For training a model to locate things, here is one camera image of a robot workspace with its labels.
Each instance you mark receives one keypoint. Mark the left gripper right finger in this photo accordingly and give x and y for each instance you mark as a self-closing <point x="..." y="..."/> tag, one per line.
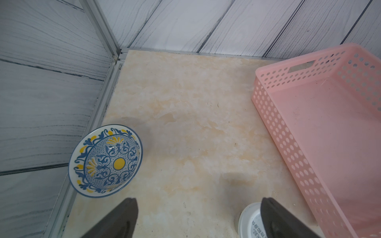
<point x="280" y="223"/>

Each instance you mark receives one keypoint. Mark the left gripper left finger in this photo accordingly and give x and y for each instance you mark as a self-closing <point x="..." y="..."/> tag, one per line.
<point x="119" y="223"/>

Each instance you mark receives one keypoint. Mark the yogurt cup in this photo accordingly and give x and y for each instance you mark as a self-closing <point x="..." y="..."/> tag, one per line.
<point x="250" y="223"/>

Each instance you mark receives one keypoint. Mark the pink perforated plastic basket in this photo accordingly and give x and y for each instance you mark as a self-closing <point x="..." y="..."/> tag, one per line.
<point x="323" y="111"/>

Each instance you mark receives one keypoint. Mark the blue yellow patterned bowl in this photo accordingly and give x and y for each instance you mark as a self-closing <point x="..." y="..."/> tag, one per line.
<point x="105" y="161"/>

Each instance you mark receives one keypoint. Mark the left aluminium frame post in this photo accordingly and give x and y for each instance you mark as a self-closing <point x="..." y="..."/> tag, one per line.
<point x="102" y="28"/>

